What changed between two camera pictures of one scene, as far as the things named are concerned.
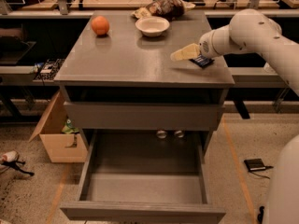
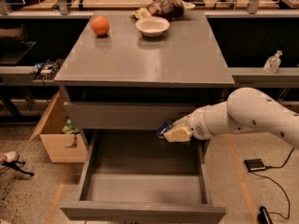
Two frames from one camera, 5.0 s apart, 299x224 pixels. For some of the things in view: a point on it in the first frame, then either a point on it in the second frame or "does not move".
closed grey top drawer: x=140 y=116 does not move
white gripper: x=207 y=48 to x=196 y=125
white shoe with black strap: x=9 y=160 does not move
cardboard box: x=64 y=145 does not move
